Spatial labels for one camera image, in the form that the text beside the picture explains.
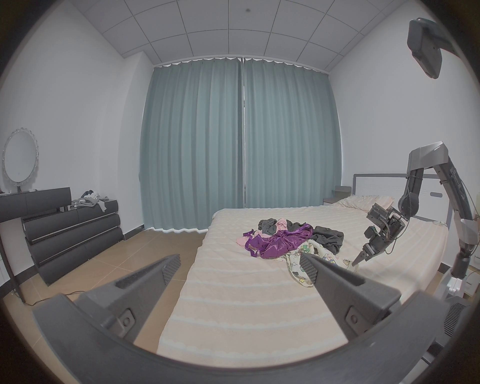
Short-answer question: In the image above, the cream pillow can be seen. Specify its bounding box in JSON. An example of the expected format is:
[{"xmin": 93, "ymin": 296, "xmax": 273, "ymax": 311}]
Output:
[{"xmin": 335, "ymin": 194, "xmax": 395, "ymax": 211}]

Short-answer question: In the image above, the dark grey chest of drawers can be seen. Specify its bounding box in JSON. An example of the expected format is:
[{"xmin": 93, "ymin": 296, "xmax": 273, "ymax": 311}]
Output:
[{"xmin": 21, "ymin": 199, "xmax": 124, "ymax": 286}]

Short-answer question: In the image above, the bed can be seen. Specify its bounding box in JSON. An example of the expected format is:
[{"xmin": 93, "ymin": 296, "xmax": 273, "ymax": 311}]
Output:
[{"xmin": 157, "ymin": 173, "xmax": 451, "ymax": 370}]

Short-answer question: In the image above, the grey bedside table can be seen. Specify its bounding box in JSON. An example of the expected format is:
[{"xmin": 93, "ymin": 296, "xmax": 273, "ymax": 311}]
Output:
[{"xmin": 323, "ymin": 185, "xmax": 353, "ymax": 206}]

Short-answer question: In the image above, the pile of clothes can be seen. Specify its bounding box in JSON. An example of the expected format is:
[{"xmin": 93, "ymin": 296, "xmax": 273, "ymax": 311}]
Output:
[{"xmin": 236, "ymin": 217, "xmax": 345, "ymax": 260}]

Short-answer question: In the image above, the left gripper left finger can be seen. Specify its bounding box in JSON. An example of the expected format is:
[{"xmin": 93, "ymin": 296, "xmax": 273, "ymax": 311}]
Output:
[{"xmin": 77, "ymin": 254, "xmax": 183, "ymax": 344}]

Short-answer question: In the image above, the round table mirror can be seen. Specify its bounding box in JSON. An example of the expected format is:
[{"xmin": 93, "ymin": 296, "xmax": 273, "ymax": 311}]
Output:
[{"xmin": 2, "ymin": 128, "xmax": 40, "ymax": 194}]

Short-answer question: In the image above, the white printed pyjama top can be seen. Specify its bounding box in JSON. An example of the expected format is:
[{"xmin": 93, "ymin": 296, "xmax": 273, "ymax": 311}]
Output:
[{"xmin": 286, "ymin": 242, "xmax": 361, "ymax": 288}]

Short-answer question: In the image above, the heap of grey clothes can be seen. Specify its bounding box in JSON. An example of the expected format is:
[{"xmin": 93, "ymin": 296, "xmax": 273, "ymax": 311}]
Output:
[{"xmin": 70, "ymin": 190, "xmax": 109, "ymax": 213}]

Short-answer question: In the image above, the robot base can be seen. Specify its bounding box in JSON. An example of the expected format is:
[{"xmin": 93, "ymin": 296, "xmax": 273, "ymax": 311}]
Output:
[{"xmin": 422, "ymin": 259, "xmax": 480, "ymax": 370}]

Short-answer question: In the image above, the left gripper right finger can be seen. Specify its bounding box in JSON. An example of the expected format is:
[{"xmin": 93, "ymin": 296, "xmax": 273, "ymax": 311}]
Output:
[{"xmin": 299, "ymin": 253, "xmax": 403, "ymax": 342}]

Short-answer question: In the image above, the blue-green curtain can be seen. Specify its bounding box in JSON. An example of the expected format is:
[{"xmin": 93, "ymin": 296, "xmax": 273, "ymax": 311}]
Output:
[
  {"xmin": 139, "ymin": 58, "xmax": 246, "ymax": 231},
  {"xmin": 243, "ymin": 58, "xmax": 344, "ymax": 209}
]

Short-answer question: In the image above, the dark grey dressing table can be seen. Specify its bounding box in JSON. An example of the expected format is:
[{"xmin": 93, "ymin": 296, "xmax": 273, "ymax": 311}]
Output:
[{"xmin": 0, "ymin": 187, "xmax": 72, "ymax": 304}]

